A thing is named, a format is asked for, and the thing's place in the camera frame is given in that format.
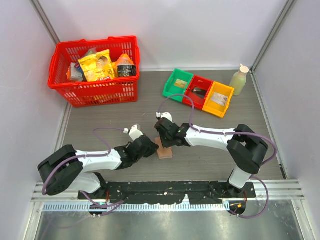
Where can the pink leather card holder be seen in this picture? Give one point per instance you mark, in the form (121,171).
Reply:
(162,152)

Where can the red plastic shopping basket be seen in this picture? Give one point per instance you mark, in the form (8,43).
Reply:
(87,94)

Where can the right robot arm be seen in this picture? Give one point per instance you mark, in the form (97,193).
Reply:
(246,148)

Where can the green plastic bin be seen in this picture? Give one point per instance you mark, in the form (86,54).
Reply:
(170,89)

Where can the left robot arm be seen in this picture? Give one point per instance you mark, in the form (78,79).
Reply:
(75,170)

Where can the green lotion bottle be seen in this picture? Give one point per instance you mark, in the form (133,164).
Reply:
(239,79)

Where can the silver credit card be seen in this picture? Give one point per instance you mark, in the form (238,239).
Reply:
(219,99)

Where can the black credit card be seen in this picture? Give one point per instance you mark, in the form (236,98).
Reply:
(201,93)

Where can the white cable duct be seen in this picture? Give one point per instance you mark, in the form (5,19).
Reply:
(86,206)

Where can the black round can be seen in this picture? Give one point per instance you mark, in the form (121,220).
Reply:
(126,70)

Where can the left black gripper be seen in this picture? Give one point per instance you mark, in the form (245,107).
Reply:
(152,148)

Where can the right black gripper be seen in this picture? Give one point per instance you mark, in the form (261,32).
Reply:
(165,143)

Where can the yellow chips bag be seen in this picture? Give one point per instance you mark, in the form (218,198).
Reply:
(97,67)

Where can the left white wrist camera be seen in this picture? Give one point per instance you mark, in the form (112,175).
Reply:
(134,132)

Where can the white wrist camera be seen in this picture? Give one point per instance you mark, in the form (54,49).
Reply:
(165,115)
(134,132)

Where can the yellow plastic bin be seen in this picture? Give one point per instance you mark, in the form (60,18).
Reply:
(214,108)

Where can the gold credit card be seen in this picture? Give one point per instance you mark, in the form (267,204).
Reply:
(181,83)

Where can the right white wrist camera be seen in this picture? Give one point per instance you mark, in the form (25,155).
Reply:
(165,115)

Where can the grey small box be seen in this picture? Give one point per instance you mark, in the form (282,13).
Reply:
(73,74)

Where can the orange snack packet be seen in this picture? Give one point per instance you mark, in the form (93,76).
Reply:
(124,59)

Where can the red plastic bin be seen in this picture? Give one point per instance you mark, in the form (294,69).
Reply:
(199,82)

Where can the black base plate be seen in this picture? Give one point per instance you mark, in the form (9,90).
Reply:
(172,192)

